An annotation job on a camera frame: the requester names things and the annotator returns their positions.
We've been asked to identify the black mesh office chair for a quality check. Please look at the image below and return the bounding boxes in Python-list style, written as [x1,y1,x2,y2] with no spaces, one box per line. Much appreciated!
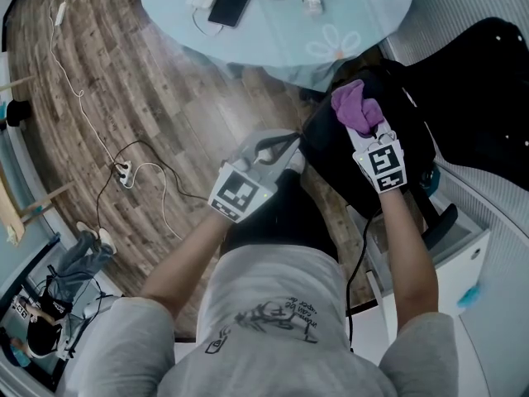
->
[301,17,529,252]

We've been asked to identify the round light blue table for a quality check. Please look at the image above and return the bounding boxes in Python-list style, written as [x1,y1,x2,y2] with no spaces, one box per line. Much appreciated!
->
[136,0,416,93]

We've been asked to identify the looped white cable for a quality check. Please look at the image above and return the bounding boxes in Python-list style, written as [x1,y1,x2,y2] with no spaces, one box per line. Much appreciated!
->
[126,162,183,242]

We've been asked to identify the person's white shoe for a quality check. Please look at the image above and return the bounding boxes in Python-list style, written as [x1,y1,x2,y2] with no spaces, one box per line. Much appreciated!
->
[286,151,307,174]

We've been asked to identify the person's right forearm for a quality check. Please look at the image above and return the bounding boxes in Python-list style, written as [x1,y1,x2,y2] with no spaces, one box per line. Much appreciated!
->
[379,188,440,335]

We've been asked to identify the long white floor cable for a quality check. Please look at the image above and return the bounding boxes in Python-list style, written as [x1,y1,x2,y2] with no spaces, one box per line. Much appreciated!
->
[49,0,122,170]

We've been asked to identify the person's left forearm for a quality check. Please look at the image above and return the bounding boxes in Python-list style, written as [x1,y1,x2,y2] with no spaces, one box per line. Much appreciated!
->
[140,213,231,318]

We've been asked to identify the purple microfiber cloth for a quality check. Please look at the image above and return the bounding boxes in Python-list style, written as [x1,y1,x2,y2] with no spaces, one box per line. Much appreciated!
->
[331,79,384,136]

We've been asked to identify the black round stool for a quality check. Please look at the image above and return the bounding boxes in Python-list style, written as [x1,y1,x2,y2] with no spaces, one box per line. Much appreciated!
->
[7,98,32,129]

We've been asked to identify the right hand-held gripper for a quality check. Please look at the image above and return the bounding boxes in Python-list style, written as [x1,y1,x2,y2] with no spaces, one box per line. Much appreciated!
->
[344,124,409,195]

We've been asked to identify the person's black trousers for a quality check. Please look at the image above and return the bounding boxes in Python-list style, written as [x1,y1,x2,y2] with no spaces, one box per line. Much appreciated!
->
[221,170,341,261]

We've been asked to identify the black smartphone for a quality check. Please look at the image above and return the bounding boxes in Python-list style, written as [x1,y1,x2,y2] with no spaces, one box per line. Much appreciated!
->
[207,0,260,29]

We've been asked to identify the black jacket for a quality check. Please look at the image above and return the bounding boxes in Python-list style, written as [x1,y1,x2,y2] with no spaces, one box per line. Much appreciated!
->
[384,17,529,178]

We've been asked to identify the teal fluffy duster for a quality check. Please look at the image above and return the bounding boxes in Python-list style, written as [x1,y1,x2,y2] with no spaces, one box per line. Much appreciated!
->
[455,285,482,309]

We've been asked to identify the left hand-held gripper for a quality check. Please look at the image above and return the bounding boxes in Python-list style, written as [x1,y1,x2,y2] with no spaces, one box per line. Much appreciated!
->
[207,128,305,224]

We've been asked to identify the wooden easel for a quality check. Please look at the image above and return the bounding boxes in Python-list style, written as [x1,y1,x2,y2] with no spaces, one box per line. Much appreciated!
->
[0,74,76,246]

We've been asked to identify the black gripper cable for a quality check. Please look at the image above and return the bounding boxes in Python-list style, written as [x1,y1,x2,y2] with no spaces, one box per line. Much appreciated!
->
[345,207,384,353]

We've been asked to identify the person's white printed t-shirt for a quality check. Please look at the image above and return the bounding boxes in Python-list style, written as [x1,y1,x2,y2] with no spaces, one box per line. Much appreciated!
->
[61,244,455,397]

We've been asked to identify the white cabinet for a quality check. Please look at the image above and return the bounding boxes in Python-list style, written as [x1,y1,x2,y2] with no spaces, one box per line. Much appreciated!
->
[345,204,493,397]

